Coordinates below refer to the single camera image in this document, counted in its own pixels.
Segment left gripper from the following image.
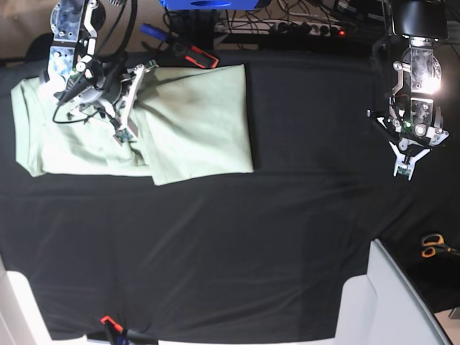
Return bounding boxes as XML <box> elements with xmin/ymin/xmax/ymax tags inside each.
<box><xmin>367</xmin><ymin>109</ymin><xmax>449</xmax><ymax>180</ymax></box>

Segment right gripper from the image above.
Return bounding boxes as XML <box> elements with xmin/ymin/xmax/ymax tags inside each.
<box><xmin>68</xmin><ymin>60</ymin><xmax>158</xmax><ymax>145</ymax></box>

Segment light green T-shirt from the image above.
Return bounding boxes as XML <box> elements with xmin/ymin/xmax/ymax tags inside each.
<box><xmin>11</xmin><ymin>65</ymin><xmax>254</xmax><ymax>185</ymax></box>

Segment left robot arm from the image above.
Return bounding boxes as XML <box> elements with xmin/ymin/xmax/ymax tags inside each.
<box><xmin>367</xmin><ymin>1</ymin><xmax>449</xmax><ymax>180</ymax></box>

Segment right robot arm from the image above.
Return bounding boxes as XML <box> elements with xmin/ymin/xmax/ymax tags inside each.
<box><xmin>40</xmin><ymin>1</ymin><xmax>158</xmax><ymax>144</ymax></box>

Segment blue red clamp left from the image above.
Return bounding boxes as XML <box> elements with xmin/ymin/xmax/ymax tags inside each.
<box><xmin>140</xmin><ymin>24</ymin><xmax>219</xmax><ymax>69</ymax></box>

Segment blue red clamp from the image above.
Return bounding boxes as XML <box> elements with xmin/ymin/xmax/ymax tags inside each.
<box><xmin>100</xmin><ymin>316</ymin><xmax>159</xmax><ymax>345</ymax></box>
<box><xmin>140</xmin><ymin>24</ymin><xmax>219</xmax><ymax>69</ymax></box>

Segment black round stool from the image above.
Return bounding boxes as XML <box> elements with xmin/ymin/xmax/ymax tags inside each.
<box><xmin>24</xmin><ymin>32</ymin><xmax>54</xmax><ymax>62</ymax></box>

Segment blue box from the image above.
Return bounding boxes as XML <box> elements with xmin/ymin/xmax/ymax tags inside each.
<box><xmin>160</xmin><ymin>0</ymin><xmax>259</xmax><ymax>11</ymax></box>

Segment white power strip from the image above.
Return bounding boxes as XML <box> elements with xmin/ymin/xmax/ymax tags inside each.
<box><xmin>214</xmin><ymin>19</ymin><xmax>347</xmax><ymax>37</ymax></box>

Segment black table cloth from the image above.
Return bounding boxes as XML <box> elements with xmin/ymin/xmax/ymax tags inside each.
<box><xmin>1</xmin><ymin>52</ymin><xmax>459</xmax><ymax>344</ymax></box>

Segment blue red clamp bottom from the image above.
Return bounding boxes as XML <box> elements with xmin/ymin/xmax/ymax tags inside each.
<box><xmin>100</xmin><ymin>316</ymin><xmax>159</xmax><ymax>345</ymax></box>

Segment white bin left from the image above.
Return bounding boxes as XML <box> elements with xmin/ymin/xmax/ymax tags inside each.
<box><xmin>1</xmin><ymin>260</ymin><xmax>52</xmax><ymax>345</ymax></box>

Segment orange handled scissors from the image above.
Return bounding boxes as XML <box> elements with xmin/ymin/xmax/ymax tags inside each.
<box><xmin>420</xmin><ymin>233</ymin><xmax>459</xmax><ymax>259</ymax></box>

